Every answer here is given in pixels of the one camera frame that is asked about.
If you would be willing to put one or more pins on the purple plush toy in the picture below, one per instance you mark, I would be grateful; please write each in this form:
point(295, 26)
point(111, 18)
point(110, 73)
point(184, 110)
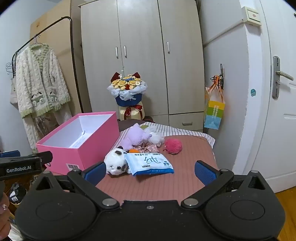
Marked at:
point(136, 136)

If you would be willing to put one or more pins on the blue round sticker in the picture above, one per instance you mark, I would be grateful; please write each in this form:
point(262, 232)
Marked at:
point(253, 92)

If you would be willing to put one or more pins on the printed paper sheet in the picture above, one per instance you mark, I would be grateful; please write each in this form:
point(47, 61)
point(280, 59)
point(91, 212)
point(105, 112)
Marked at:
point(79, 141)

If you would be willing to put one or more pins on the black clothes rack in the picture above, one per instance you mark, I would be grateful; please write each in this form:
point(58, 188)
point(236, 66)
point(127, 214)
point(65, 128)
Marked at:
point(73, 46)

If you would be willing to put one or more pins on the pink fluffy pompom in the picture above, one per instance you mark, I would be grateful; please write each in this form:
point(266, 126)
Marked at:
point(173, 146)

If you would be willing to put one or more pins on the yellow flower bouquet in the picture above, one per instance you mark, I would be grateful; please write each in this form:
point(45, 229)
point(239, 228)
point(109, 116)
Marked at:
point(128, 92)

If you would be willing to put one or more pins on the grey wardrobe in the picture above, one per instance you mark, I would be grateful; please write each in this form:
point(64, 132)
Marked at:
point(138, 58)

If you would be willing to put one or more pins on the blue white wet wipes pack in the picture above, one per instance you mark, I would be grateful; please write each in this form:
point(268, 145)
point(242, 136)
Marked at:
point(150, 163)

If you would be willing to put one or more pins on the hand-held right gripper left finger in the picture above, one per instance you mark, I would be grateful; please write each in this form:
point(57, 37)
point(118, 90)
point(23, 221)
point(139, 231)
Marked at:
point(94, 173)

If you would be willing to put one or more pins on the white door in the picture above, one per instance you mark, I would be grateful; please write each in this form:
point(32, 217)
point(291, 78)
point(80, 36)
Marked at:
point(277, 139)

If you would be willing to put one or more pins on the black wall hook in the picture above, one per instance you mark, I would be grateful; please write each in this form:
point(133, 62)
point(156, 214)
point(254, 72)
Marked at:
point(222, 71)

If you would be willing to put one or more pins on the brown blanket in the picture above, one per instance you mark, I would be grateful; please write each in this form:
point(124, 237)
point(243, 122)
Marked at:
point(127, 126)

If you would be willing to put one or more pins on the orange soft toy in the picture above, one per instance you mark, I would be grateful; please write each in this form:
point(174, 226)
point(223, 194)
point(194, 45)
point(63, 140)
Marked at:
point(133, 151)

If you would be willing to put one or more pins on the cream fleece pajama jacket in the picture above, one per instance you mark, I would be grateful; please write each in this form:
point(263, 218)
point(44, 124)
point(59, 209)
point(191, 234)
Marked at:
point(39, 78)

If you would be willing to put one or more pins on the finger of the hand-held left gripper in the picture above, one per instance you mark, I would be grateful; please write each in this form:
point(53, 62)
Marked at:
point(45, 157)
point(9, 154)

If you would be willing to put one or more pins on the pink cardboard box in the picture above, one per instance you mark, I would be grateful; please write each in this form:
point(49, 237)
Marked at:
point(92, 148)

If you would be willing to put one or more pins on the green plush toy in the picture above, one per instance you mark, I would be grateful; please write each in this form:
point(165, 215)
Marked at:
point(143, 127)

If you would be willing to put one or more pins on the white light switch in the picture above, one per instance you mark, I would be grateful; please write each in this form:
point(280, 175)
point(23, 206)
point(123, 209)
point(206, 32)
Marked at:
point(251, 15)

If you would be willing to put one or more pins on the colourful gift bag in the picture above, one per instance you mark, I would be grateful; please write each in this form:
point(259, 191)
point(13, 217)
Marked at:
point(214, 113)

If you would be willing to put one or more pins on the white cat plush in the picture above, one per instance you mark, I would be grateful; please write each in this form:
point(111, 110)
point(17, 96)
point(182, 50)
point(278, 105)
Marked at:
point(115, 162)

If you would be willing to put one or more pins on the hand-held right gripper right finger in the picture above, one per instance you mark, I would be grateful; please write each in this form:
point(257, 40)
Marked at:
point(204, 172)

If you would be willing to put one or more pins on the beige tote bag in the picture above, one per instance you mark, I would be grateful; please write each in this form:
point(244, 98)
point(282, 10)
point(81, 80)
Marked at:
point(13, 95)

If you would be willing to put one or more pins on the person's left hand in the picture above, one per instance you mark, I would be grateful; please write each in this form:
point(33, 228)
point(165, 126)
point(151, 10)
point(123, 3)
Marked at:
point(4, 200)

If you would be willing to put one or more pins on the pink floral cloth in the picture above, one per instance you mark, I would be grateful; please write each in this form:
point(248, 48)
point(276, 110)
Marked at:
point(150, 148)

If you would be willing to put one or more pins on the small white plush toy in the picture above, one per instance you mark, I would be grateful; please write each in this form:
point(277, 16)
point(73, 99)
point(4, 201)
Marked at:
point(157, 138)

